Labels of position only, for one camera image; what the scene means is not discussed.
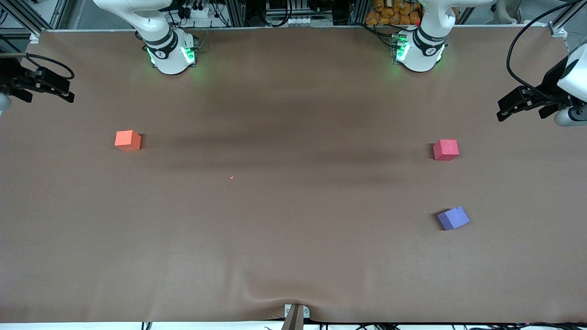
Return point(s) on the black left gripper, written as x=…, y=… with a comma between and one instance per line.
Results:
x=548, y=85

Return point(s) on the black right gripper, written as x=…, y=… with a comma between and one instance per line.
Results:
x=10, y=76

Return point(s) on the orange foam block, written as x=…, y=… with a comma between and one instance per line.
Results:
x=127, y=140

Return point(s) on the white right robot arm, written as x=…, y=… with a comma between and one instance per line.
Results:
x=168, y=51

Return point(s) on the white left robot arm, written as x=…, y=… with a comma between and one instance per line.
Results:
x=419, y=51

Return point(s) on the red foam block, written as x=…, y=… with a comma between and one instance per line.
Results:
x=445, y=150

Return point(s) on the purple foam block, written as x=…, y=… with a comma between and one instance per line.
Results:
x=453, y=218

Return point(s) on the pile of orange objects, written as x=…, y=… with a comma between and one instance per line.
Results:
x=394, y=13

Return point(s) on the white power strip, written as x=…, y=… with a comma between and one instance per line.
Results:
x=196, y=13

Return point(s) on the fabric table cover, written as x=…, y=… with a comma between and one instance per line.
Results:
x=293, y=238

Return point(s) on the aluminium frame profile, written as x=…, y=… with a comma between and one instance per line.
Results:
x=23, y=18
x=564, y=18

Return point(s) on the metal clamp bracket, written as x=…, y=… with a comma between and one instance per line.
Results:
x=289, y=310

